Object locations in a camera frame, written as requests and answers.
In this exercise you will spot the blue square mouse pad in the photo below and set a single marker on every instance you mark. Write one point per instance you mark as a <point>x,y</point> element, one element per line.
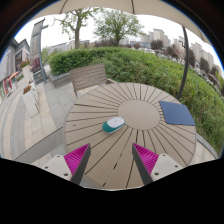
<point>176,113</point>

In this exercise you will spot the grey sign pillar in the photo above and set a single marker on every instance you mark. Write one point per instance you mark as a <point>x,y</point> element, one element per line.
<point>35,50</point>

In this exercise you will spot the beige parasol canopy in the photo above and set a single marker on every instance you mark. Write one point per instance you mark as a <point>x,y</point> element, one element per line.
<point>100,5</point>

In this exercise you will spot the tall thin-crowned tree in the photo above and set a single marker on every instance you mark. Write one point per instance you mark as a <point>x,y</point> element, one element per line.
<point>77,26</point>

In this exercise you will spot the round full-crowned tree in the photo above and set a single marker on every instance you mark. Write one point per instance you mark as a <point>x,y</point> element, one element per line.
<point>117,23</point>

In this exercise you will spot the brown slatted outdoor chair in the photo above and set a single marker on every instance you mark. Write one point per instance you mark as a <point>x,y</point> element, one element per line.
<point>87,76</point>

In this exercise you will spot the distant apartment buildings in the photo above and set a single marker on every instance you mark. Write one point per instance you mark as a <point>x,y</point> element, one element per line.
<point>158,35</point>

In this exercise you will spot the white planter with red flowers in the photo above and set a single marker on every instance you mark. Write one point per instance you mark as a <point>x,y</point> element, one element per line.
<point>26,71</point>

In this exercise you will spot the dark curved parasol pole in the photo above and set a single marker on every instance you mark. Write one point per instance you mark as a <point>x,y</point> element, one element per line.
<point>185,63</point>

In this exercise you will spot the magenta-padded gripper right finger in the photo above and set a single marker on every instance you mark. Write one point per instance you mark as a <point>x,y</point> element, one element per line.
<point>164,165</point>

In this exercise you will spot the grey shopfront building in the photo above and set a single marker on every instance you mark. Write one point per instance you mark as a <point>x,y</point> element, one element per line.
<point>11,63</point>

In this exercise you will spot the white planter with orange flowers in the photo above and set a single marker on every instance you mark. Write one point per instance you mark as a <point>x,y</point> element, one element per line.
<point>30,101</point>

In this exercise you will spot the white and teal computer mouse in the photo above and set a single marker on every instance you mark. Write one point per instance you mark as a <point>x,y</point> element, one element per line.
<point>113,124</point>

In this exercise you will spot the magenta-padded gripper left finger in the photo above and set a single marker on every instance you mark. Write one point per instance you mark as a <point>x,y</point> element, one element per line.
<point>59,166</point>

